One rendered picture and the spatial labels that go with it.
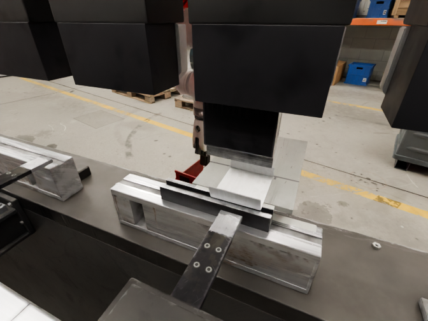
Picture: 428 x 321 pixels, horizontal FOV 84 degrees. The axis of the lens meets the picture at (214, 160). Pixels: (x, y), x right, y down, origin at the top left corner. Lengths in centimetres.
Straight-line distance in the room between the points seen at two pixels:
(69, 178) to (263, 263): 49
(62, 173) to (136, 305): 46
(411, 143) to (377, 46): 419
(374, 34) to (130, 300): 665
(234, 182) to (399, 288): 32
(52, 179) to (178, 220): 34
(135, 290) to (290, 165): 36
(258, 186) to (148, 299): 26
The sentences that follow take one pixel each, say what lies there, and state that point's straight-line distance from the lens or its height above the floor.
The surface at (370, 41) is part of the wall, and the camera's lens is 673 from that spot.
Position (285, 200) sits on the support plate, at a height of 100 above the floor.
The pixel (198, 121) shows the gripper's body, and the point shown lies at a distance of 72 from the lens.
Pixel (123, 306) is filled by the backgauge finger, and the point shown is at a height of 104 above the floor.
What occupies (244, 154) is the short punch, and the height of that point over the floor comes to 109.
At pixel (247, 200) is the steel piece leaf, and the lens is 37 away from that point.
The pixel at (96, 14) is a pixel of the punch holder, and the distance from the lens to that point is 36.
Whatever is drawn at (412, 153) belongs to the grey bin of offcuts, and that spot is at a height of 19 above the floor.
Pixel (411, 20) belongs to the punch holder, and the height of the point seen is 126.
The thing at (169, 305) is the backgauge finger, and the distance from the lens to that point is 25.
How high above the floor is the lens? 126
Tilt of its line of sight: 31 degrees down
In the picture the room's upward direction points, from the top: straight up
